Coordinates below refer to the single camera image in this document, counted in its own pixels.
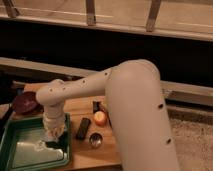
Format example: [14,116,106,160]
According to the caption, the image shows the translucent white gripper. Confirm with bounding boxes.
[43,113,65,140]

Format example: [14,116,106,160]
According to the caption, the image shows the light blue towel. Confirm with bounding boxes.
[18,140,63,165]

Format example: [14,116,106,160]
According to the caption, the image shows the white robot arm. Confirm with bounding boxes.
[36,59,180,171]

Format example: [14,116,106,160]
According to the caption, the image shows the green plastic tray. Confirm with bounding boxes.
[0,115,71,171]

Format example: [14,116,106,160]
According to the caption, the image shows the black rectangular remote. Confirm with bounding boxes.
[75,118,91,140]

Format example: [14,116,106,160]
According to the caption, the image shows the purple bowl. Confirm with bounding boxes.
[12,91,39,114]

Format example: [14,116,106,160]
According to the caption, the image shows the small metal cup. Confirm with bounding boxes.
[89,132,103,149]

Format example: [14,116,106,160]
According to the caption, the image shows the wooden board table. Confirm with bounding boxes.
[9,81,123,171]

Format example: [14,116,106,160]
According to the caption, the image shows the small black block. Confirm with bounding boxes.
[93,101,100,113]

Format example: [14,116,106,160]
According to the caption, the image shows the orange apple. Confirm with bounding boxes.
[94,111,107,126]

